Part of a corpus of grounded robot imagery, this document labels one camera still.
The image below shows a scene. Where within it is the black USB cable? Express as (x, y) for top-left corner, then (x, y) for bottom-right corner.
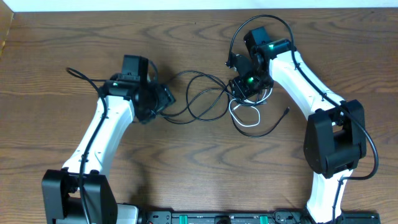
(158, 70), (234, 125)
(223, 88), (290, 138)

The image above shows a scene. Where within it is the white USB cable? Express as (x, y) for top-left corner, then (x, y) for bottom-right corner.
(228, 88), (273, 128)

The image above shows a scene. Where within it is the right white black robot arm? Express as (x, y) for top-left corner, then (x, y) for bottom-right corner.
(226, 27), (366, 223)

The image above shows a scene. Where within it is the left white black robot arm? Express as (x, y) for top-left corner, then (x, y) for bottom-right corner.
(42, 55), (175, 223)

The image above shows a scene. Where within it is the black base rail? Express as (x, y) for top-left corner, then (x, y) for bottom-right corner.
(116, 203), (382, 224)

